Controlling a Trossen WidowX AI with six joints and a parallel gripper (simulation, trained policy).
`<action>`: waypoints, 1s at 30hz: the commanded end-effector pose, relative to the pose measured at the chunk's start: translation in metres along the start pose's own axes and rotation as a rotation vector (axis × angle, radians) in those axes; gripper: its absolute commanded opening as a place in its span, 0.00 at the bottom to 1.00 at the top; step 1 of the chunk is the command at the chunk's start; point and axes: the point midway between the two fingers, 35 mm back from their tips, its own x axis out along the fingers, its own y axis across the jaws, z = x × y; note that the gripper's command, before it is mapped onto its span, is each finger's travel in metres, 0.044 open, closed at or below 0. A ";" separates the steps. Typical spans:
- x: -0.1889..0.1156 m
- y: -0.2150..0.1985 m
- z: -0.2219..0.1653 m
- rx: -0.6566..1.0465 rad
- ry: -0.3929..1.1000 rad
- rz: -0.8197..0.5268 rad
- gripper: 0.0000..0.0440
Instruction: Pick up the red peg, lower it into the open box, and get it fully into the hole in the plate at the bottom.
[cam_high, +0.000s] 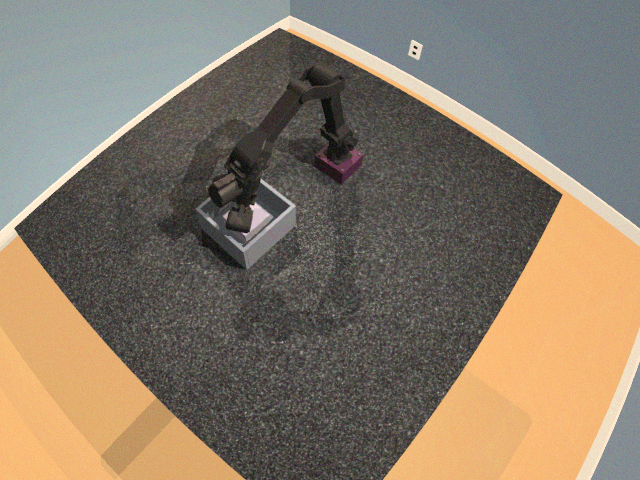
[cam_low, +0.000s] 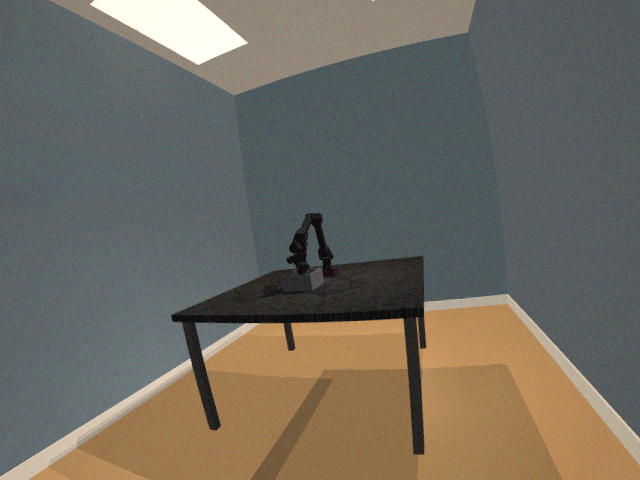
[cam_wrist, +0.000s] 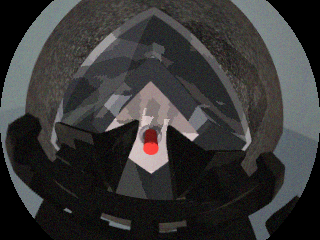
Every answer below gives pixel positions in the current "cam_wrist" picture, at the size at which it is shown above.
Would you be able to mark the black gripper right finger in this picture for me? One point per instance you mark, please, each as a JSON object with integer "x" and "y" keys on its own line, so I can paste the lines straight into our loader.
{"x": 188, "y": 163}

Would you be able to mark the red peg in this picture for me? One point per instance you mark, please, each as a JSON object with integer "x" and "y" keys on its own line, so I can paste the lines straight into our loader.
{"x": 150, "y": 142}

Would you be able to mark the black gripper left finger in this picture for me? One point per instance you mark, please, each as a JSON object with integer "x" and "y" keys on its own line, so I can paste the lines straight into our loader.
{"x": 109, "y": 150}

